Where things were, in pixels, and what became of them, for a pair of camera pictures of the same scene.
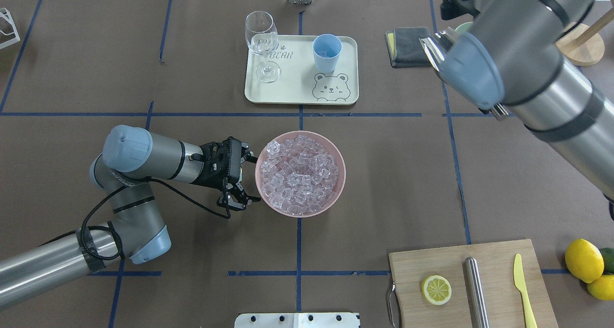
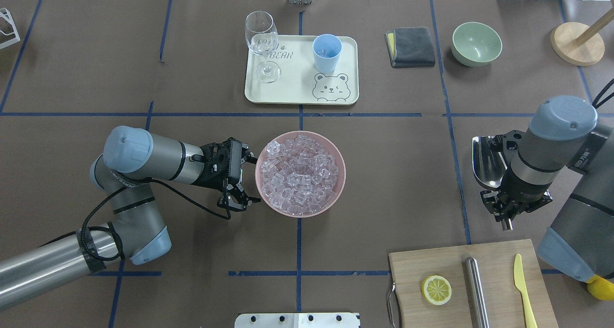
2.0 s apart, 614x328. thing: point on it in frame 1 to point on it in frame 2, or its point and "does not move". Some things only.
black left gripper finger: (246, 155) does not move
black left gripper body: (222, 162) does not move
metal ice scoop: (436, 45) to (489, 167)
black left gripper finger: (235, 198) does not move
